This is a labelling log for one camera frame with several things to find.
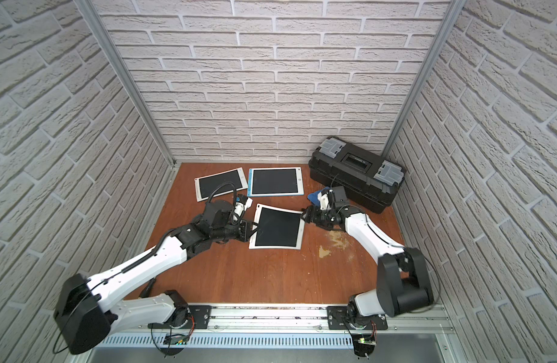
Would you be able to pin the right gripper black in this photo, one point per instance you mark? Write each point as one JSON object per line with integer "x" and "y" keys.
{"x": 314, "y": 215}

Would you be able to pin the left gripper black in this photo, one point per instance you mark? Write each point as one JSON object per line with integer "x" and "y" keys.
{"x": 244, "y": 228}

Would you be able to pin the aluminium mounting rail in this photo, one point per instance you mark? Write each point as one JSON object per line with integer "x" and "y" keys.
{"x": 312, "y": 318}

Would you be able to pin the blue-edged drawing tablet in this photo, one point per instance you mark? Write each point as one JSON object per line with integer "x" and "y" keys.
{"x": 283, "y": 181}

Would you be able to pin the blue microfiber cleaning mitt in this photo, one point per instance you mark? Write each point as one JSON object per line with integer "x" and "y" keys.
{"x": 314, "y": 197}

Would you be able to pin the white drawing tablet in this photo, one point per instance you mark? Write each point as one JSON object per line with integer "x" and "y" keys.
{"x": 222, "y": 183}
{"x": 277, "y": 228}

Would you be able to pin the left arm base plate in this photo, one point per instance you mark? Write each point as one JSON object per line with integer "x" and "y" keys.
{"x": 194, "y": 316}

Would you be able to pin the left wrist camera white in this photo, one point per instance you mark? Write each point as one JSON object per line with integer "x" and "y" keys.
{"x": 241, "y": 205}

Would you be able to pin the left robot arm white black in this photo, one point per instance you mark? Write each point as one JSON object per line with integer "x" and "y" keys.
{"x": 90, "y": 309}

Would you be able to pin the black toolbox grey latches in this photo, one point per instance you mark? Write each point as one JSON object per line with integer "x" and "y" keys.
{"x": 369, "y": 179}

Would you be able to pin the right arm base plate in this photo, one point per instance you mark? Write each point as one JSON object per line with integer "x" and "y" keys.
{"x": 341, "y": 318}

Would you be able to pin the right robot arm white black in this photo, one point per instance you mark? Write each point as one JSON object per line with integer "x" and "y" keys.
{"x": 403, "y": 283}

